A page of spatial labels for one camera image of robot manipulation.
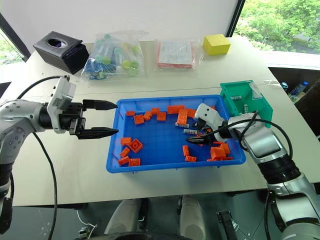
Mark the black tissue box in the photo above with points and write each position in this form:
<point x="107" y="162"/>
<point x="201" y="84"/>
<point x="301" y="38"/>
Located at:
<point x="60" y="53"/>

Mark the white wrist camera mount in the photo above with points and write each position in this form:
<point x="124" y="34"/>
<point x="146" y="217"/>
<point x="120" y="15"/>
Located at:
<point x="62" y="92"/>
<point x="208" y="115"/>

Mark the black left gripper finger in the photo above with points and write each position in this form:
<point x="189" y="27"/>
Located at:
<point x="100" y="105"/>
<point x="97" y="132"/>

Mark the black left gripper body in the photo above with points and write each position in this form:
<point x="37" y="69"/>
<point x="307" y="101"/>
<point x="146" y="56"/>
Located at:
<point x="72" y="117"/>

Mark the tall orange studded brick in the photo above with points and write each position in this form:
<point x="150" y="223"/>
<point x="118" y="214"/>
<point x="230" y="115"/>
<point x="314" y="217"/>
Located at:
<point x="182" y="117"/>

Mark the yellow cube block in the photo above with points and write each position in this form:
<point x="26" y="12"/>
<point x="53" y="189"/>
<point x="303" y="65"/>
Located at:
<point x="216" y="45"/>

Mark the white robot leg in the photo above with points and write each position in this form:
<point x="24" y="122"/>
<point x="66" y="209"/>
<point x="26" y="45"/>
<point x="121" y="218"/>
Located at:
<point x="125" y="217"/>
<point x="192" y="215"/>

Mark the clear bag with booklet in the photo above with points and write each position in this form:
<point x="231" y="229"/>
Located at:
<point x="175" y="53"/>

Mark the narrow orange brick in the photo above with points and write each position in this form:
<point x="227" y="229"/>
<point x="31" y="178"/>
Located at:
<point x="186" y="150"/>
<point x="190" y="158"/>

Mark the long orange brick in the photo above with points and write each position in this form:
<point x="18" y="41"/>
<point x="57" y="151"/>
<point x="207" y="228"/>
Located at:
<point x="175" y="109"/>

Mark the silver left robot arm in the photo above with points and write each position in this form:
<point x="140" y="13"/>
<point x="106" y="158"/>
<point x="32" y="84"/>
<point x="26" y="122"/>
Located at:
<point x="17" y="117"/>

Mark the orange sloped brick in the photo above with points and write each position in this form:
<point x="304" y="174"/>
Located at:
<point x="217" y="153"/>

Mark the green plastic bin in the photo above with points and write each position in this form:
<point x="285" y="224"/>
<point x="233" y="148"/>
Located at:
<point x="232" y="105"/>

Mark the clear bag of tubes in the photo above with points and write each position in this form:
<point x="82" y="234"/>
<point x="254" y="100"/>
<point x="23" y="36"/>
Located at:
<point x="115" y="57"/>

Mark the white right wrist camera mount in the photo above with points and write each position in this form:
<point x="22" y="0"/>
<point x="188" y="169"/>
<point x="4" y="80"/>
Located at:
<point x="208" y="115"/>

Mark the blue plastic bin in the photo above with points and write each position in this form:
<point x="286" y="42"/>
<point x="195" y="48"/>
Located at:
<point x="155" y="140"/>

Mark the small orange flat brick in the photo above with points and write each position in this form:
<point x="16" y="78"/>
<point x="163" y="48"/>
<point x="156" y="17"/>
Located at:
<point x="130" y="113"/>

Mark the large orange square brick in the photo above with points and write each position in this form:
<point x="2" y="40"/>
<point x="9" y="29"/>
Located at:
<point x="136" y="145"/>

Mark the silver battery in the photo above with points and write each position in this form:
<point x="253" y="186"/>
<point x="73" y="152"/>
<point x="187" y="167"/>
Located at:
<point x="236" y="97"/>
<point x="190" y="131"/>
<point x="179" y="124"/>
<point x="246" y="109"/>

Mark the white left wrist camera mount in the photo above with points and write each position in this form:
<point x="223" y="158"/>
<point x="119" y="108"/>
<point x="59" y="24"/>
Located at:
<point x="62" y="92"/>

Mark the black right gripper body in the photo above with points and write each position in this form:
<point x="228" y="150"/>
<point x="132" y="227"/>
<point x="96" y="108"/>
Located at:
<point x="202" y="126"/>

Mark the clear plastic water bottle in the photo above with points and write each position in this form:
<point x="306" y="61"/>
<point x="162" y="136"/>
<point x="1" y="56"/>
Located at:
<point x="298" y="87"/>

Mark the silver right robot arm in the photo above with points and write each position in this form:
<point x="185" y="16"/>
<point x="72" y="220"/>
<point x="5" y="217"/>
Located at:
<point x="265" y="145"/>

